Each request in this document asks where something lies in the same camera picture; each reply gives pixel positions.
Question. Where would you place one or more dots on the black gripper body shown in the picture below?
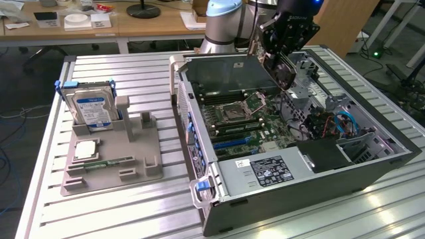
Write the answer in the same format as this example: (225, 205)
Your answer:
(298, 10)

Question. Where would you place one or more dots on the low-profile graphics card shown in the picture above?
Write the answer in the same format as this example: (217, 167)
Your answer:
(281, 74)

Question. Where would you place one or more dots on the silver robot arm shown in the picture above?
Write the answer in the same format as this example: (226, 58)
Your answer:
(222, 30)

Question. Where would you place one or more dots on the wooden cabinet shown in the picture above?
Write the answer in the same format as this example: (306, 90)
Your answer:
(338, 25)

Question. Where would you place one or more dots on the metal disk bay cage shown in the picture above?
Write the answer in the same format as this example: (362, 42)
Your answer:
(308, 82)

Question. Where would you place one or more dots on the white paper stack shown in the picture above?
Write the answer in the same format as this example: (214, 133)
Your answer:
(192, 22)

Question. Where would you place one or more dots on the brown cardboard box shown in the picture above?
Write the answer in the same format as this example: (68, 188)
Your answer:
(200, 7)

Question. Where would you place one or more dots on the CPU socket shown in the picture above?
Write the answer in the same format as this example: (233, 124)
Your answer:
(233, 109)

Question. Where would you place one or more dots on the green motherboard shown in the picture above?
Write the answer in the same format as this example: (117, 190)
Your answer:
(276, 124)

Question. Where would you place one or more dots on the green RAM stick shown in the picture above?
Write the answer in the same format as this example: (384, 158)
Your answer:
(105, 164)
(238, 127)

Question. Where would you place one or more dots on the black round lamp base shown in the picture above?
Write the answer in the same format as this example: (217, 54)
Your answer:
(142, 11)

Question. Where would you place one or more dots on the wooden desk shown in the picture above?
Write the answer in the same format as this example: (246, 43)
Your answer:
(132, 27)

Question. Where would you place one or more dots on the blue expansion slot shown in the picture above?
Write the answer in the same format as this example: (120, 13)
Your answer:
(232, 144)

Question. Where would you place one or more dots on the red packet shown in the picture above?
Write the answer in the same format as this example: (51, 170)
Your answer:
(104, 8)

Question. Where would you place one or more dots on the small white box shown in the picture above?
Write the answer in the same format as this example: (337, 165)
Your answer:
(100, 21)

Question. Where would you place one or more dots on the grey power supply unit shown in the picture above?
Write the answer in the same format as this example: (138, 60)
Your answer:
(265, 171)

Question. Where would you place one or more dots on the white round holder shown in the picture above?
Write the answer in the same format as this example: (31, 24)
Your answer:
(77, 22)

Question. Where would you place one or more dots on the hard disk in blue caddy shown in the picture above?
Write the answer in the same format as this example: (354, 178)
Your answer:
(91, 107)

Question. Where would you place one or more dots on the grey parts rack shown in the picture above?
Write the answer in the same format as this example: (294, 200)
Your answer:
(132, 154)

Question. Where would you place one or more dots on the blue case latch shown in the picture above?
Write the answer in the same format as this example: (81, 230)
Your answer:
(201, 186)

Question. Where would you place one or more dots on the black open PC case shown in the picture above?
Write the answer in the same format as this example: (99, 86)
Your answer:
(298, 199)

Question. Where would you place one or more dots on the black-topped white box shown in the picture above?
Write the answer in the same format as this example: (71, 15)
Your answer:
(47, 20)

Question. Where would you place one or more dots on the black office chair base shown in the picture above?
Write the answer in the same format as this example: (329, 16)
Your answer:
(43, 57)

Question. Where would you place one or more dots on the silver CPU chip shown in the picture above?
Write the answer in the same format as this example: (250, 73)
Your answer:
(85, 150)

